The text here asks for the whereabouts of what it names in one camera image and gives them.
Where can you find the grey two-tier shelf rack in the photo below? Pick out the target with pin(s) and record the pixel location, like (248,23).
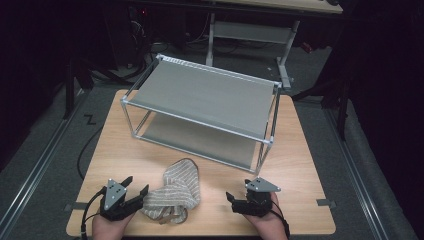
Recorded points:
(206,96)

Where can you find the beige striped towel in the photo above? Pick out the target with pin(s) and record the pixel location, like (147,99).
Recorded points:
(178,193)

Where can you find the metal floor rail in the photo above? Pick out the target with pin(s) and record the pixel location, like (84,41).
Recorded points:
(354,173)
(36,170)

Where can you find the small red object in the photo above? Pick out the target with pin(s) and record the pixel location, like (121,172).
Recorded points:
(307,47)

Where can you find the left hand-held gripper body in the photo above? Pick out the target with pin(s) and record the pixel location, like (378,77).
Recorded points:
(115,195)

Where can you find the dark computer tower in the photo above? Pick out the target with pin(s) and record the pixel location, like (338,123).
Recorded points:
(138,33)

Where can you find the person's left hand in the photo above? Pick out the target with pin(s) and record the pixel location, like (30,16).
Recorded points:
(108,230)

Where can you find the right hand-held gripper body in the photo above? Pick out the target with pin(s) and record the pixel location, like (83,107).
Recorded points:
(261,186)

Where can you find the grey tape piece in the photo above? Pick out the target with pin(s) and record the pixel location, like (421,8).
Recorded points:
(76,206)
(326,202)

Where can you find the wooden desk with white legs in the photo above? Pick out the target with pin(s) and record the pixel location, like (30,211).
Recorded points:
(250,31)

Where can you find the black metal stand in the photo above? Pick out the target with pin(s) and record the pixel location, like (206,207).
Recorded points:
(69,90)
(343,110)

